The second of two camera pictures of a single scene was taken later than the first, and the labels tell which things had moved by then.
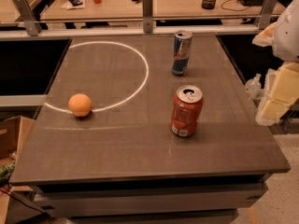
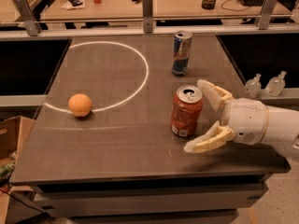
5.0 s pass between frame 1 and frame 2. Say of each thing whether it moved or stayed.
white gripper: moved
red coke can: stayed
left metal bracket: stayed
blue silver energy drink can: stayed
